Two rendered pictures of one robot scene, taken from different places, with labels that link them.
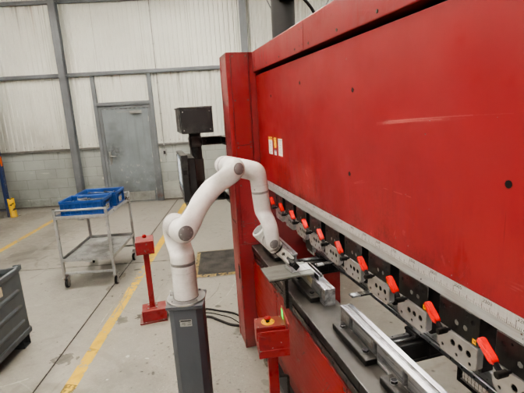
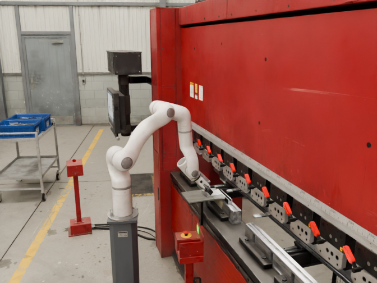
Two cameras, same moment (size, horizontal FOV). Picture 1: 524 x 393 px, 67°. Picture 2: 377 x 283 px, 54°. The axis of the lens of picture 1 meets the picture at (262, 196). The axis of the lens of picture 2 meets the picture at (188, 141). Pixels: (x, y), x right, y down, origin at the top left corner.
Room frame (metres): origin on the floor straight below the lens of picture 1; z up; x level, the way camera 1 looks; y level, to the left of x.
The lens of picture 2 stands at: (-0.31, 0.12, 2.04)
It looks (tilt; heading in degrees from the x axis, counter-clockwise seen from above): 15 degrees down; 357
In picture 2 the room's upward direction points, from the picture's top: straight up
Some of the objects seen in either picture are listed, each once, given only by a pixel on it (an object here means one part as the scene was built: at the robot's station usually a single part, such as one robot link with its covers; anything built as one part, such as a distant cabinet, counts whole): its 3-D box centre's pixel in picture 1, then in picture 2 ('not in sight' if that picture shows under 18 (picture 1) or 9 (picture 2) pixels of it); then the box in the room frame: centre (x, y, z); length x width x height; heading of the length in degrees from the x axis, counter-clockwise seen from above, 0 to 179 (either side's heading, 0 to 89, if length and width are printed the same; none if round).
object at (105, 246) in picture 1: (98, 236); (27, 157); (4.72, 2.06, 0.47); 0.90 x 0.66 x 0.95; 2
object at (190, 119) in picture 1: (196, 160); (124, 96); (3.22, 0.52, 1.53); 0.51 x 0.25 x 0.85; 15
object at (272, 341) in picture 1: (270, 331); (188, 242); (1.89, -0.01, 0.75); 0.20 x 0.16 x 0.18; 7
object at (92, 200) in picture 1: (86, 204); (18, 129); (4.55, 2.07, 0.92); 0.50 x 0.36 x 0.18; 92
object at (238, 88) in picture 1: (284, 202); (198, 137); (3.12, -0.18, 1.15); 0.85 x 0.25 x 2.30; 105
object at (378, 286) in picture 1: (387, 275); (284, 202); (1.38, -0.46, 1.26); 0.15 x 0.09 x 0.17; 15
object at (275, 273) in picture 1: (286, 270); (202, 195); (2.09, -0.12, 1.00); 0.26 x 0.18 x 0.01; 105
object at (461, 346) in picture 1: (469, 330); (339, 242); (1.00, -0.56, 1.26); 0.15 x 0.09 x 0.17; 15
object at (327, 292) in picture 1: (315, 282); (225, 205); (2.08, -0.27, 0.92); 0.39 x 0.06 x 0.10; 15
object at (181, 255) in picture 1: (178, 238); (118, 166); (1.85, 0.42, 1.30); 0.19 x 0.12 x 0.24; 28
